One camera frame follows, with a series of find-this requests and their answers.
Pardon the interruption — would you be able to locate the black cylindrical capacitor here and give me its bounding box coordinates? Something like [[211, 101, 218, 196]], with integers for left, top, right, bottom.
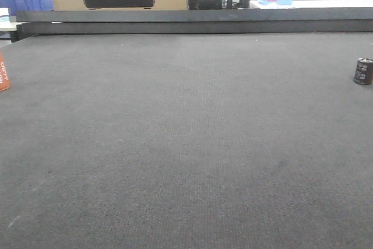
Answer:
[[354, 58, 373, 85]]

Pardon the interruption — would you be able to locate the orange cylindrical container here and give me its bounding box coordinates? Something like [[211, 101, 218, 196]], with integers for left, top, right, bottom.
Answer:
[[0, 53, 10, 92]]

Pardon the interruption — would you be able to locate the dark grey table mat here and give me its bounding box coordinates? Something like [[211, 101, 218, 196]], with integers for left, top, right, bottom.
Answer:
[[1, 33, 372, 248]]

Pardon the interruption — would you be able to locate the white background table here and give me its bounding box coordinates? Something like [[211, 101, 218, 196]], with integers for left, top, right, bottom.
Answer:
[[250, 0, 372, 9]]

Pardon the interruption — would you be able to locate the black rear table rail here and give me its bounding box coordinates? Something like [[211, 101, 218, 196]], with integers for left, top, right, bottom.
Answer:
[[16, 7, 372, 37]]

